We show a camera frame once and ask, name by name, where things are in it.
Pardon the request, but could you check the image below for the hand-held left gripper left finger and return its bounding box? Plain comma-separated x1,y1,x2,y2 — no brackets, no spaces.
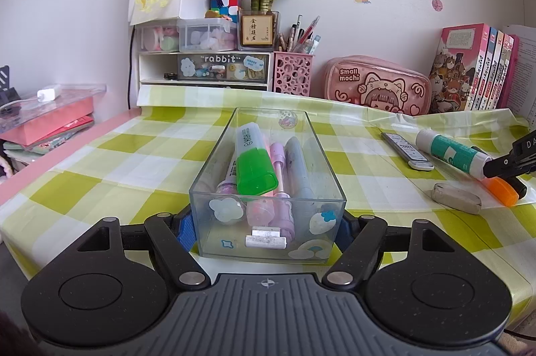
74,209,212,292

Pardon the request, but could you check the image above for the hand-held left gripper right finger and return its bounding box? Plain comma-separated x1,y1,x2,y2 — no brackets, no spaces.
322,210,461,292

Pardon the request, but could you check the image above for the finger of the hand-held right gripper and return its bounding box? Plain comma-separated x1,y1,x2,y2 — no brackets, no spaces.
481,153,536,180

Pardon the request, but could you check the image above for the orange highlighter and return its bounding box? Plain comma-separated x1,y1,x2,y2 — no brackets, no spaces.
481,175,520,208

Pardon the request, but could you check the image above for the clear plastic organizer box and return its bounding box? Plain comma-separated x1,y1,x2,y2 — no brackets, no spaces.
188,107,347,265

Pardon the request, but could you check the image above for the light blue marker pen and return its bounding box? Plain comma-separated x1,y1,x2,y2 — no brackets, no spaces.
284,136,314,200

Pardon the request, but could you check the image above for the green highlighter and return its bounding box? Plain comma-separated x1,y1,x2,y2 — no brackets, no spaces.
235,122,280,196

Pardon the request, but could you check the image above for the black pen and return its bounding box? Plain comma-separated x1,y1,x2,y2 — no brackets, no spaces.
471,146,529,201

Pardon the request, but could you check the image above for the teal and white glue stick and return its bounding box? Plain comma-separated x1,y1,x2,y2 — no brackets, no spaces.
415,129,493,177

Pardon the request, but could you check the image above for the grey eraser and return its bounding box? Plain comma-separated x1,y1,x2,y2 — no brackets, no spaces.
431,182,483,215

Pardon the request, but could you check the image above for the purple barcode pen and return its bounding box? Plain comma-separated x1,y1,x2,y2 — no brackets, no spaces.
215,153,276,228

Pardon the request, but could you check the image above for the open white book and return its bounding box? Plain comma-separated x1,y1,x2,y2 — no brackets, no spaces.
505,23,536,120

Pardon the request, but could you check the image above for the pink cartoon cover book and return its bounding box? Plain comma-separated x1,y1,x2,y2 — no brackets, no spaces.
473,27,499,112
429,23,491,114
496,33,520,110
486,31,508,111

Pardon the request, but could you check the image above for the green checked tablecloth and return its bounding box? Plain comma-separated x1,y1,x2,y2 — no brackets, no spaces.
0,84,536,323

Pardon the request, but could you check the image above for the purple pen with clear barrel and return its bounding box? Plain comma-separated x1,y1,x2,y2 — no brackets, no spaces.
269,142,294,243

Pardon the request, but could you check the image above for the pink cartoon pencil case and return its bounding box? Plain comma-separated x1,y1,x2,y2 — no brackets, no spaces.
322,55,432,117

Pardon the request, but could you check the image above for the pink perforated pen holder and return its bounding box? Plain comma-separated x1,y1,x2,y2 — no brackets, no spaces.
273,50,316,97

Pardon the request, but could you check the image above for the white drawer organizer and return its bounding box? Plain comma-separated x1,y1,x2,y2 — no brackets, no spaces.
137,50,275,91

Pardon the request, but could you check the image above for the stack of notebooks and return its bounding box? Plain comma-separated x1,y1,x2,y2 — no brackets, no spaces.
0,115,96,156

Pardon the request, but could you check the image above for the clear storage box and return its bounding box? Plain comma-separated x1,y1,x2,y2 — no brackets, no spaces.
136,23,183,54
177,18,240,53

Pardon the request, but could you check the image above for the white charger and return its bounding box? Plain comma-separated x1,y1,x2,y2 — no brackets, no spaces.
37,86,63,102

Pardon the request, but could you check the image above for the bunch of pens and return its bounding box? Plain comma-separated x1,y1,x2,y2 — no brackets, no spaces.
277,15,322,55

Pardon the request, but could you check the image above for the bamboo plant in glass pot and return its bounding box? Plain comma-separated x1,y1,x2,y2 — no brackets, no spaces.
237,0,301,52

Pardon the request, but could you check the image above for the colourful puzzle cube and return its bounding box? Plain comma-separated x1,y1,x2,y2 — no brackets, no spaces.
209,0,244,19

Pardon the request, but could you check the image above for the white box with yellow drawing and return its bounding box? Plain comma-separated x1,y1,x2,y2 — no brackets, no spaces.
128,0,210,26

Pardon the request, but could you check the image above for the black wall cable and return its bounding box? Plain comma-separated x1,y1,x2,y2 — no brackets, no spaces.
126,25,139,110

